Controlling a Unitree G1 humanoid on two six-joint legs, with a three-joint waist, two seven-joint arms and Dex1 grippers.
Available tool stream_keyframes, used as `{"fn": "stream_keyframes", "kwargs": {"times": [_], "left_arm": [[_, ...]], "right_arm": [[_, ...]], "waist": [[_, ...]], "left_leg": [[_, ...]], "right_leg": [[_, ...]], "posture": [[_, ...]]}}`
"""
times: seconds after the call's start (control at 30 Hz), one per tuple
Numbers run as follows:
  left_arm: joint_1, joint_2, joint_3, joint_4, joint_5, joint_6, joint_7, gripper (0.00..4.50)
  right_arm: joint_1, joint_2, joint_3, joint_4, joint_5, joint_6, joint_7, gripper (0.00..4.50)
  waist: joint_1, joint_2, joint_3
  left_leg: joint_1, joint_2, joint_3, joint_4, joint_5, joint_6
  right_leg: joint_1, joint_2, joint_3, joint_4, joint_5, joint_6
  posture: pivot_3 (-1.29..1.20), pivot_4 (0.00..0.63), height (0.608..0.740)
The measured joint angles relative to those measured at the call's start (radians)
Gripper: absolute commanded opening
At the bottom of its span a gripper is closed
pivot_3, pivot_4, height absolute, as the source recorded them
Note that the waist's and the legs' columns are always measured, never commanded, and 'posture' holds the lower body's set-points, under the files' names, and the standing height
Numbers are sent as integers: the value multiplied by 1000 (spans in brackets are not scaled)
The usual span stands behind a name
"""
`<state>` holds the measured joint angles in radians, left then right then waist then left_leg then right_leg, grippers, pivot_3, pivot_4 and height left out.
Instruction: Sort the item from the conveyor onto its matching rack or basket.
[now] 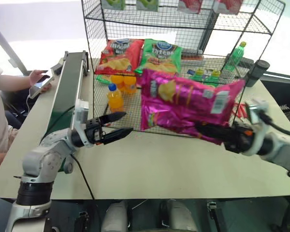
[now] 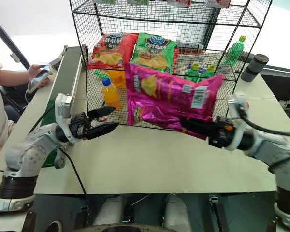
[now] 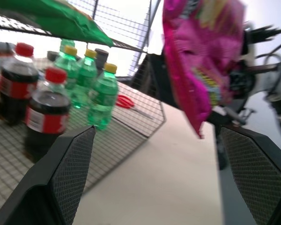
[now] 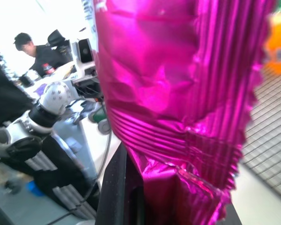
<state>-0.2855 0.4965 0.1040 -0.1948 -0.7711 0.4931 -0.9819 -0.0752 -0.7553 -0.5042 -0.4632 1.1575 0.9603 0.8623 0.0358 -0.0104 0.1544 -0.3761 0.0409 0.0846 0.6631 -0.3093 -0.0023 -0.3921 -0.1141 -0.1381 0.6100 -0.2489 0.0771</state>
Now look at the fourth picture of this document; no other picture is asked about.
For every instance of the red-capped drink bottle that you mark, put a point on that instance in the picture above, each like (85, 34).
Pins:
(47, 68)

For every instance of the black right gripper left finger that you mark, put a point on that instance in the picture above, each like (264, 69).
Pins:
(117, 192)

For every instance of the small blue object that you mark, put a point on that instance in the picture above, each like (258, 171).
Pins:
(34, 188)

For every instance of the person in black shirt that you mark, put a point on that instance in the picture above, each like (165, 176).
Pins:
(45, 56)

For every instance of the black and silver robot body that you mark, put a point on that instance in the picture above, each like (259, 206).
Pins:
(58, 171)

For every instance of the green and grey object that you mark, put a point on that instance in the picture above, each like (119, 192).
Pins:
(98, 116)

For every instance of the bystander in dark jacket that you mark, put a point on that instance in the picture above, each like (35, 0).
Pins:
(7, 93)

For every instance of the black office chair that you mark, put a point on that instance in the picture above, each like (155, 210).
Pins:
(58, 38)

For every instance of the magenta foil snack bag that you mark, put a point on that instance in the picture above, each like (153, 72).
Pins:
(168, 89)

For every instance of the black and white speaker box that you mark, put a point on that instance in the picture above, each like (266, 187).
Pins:
(85, 50)

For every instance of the orange snack bag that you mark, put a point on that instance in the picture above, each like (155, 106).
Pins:
(279, 47)

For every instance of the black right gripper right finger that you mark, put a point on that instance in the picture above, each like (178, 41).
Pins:
(233, 218)

